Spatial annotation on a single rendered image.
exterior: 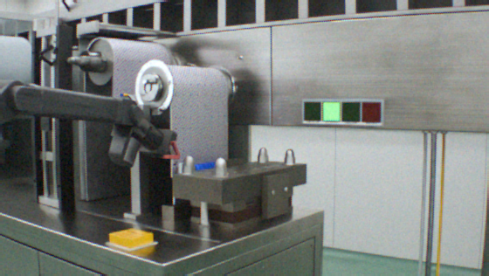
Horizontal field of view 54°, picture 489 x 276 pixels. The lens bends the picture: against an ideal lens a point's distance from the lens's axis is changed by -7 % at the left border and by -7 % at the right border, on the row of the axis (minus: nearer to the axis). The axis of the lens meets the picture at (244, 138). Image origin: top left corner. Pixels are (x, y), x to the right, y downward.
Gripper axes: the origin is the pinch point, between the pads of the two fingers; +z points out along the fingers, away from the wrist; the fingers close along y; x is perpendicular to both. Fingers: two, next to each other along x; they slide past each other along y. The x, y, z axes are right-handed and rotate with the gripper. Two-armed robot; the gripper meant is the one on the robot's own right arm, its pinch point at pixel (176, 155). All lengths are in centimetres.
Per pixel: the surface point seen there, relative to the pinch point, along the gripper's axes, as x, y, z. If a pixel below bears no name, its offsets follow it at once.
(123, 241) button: -27.5, 11.5, -17.6
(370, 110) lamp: 25, 42, 20
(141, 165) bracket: -5.2, -7.8, -3.6
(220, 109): 19.2, 0.3, 9.9
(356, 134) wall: 120, -65, 235
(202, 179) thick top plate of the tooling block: -6.6, 13.9, -2.9
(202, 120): 12.8, 0.3, 4.2
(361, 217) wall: 64, -58, 266
